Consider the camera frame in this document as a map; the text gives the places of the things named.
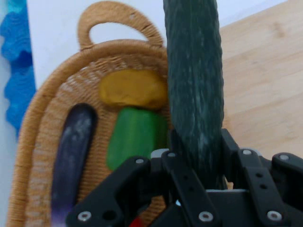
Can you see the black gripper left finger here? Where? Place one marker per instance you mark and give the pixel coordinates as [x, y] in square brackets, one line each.
[113, 189]

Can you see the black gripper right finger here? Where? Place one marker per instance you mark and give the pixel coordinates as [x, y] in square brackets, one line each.
[260, 179]

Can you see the long dark green cucumber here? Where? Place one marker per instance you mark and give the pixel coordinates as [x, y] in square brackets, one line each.
[194, 82]

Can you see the red bell pepper toy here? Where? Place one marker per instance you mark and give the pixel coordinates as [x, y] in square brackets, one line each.
[136, 222]

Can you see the dark purple eggplant toy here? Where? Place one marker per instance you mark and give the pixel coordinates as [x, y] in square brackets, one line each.
[71, 153]

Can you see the green bell pepper toy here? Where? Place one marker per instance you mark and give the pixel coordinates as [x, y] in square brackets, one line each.
[135, 137]

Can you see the wooden cutting board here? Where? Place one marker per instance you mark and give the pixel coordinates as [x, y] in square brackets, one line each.
[260, 82]

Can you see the yellow potato toy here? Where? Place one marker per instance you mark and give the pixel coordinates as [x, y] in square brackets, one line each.
[132, 88]

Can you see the dark blue foam piece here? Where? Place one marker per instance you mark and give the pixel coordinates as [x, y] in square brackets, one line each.
[17, 71]

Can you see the cyan foam piece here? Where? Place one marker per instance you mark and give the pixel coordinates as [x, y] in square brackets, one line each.
[10, 4]

